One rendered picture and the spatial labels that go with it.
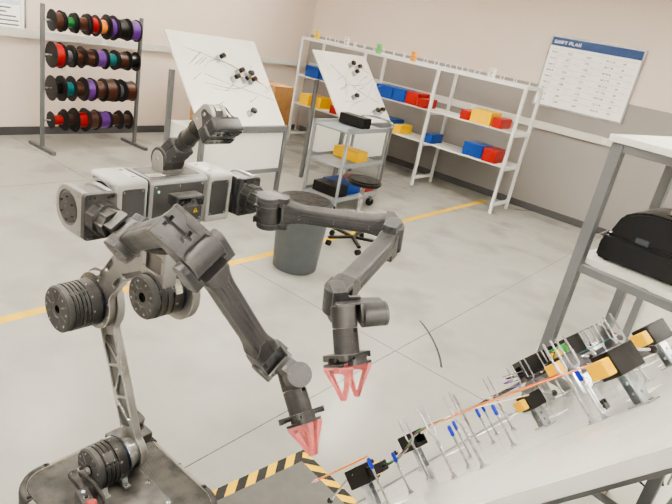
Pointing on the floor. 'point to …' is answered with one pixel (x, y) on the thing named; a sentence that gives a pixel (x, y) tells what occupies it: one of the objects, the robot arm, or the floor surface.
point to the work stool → (357, 206)
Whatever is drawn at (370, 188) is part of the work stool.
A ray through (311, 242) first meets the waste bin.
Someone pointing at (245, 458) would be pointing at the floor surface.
